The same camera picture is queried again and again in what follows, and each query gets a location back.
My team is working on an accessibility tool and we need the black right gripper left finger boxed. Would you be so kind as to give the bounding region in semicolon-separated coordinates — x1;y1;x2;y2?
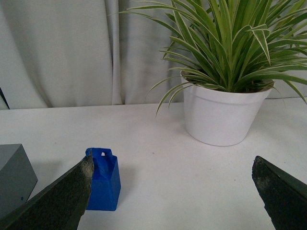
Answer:
0;155;94;230

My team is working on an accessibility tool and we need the blue plastic part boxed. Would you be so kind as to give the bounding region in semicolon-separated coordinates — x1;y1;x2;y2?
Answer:
85;148;121;211

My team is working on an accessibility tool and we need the green spider plant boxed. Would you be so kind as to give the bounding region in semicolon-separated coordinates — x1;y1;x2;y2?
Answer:
120;0;307;104

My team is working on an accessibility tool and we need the white plant pot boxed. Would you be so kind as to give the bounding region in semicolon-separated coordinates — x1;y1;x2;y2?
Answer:
180;71;273;146

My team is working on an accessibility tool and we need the gray cube base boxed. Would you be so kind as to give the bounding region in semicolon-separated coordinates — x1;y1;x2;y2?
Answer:
0;144;38;218

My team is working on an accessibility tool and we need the gray curtain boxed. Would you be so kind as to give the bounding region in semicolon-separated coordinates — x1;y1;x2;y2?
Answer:
0;0;180;110

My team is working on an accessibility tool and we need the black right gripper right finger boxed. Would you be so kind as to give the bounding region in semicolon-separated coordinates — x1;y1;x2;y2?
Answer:
252;156;307;230

